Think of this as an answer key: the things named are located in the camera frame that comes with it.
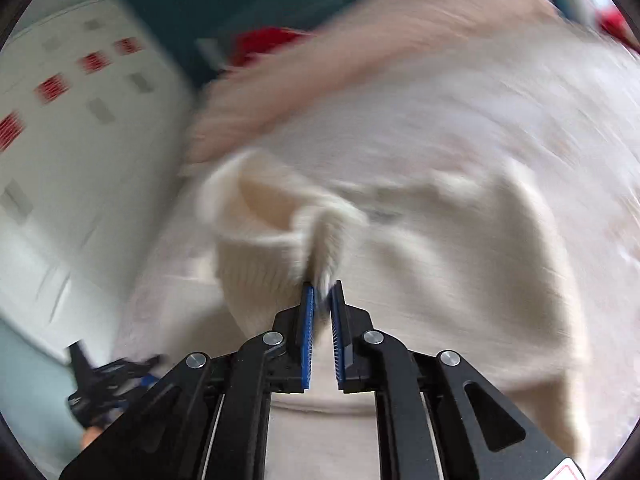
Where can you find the person's left hand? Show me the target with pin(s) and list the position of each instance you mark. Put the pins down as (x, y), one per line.
(92, 436)

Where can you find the red cloth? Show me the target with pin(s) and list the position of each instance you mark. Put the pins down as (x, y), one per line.
(265, 45)

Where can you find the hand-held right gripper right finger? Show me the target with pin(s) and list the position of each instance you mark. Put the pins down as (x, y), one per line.
(338, 345)

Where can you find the pale pink bed sheet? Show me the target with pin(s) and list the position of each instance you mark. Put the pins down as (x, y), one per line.
(525, 110)

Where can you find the teal cabinet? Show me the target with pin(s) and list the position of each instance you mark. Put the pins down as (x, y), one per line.
(240, 5)

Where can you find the peach pink blanket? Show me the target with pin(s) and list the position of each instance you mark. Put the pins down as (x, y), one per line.
(350, 50)

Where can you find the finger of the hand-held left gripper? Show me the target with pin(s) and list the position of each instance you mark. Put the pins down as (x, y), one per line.
(135, 369)

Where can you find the cream fleece garment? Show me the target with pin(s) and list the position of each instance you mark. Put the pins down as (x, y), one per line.
(425, 260)

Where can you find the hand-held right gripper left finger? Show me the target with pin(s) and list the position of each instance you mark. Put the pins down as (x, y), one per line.
(307, 340)

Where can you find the white panel with red marks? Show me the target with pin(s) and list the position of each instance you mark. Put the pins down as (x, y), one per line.
(85, 160)

